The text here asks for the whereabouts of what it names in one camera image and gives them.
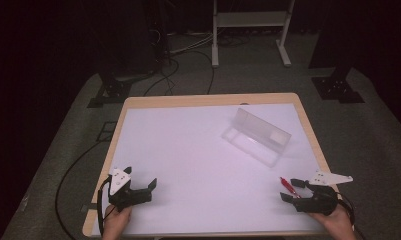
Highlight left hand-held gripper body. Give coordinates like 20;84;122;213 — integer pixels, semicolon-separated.
107;167;153;213

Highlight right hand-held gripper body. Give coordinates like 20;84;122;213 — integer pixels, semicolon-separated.
291;170;354;217

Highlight red pen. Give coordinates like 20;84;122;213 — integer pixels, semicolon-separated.
279;176;302;200

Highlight clear plastic pencil case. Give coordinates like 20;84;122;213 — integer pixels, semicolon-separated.
221;107;293;169

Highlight person's left hand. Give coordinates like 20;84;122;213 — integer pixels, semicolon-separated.
101;203;133;240

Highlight person's right hand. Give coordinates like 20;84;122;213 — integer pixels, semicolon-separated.
309;203;356;240

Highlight white table mat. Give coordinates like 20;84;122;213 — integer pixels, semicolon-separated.
91;102;329;237

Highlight black stand base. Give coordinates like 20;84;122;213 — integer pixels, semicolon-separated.
310;66;366;105
87;74;133;109

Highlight white metal stand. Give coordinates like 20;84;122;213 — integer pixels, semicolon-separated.
211;0;296;69

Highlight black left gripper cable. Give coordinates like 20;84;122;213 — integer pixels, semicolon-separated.
96;176;113;236

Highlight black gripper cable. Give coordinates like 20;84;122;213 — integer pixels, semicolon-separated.
96;176;113;236
336;192;357;231

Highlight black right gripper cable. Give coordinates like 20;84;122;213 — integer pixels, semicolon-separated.
336;192;357;231

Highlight black floor frame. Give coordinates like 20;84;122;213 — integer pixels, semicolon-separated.
95;121;118;143

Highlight long black floor cable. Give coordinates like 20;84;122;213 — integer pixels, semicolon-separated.
54;141;104;240

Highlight white floor cables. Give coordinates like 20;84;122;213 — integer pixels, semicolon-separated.
167;31;216;56

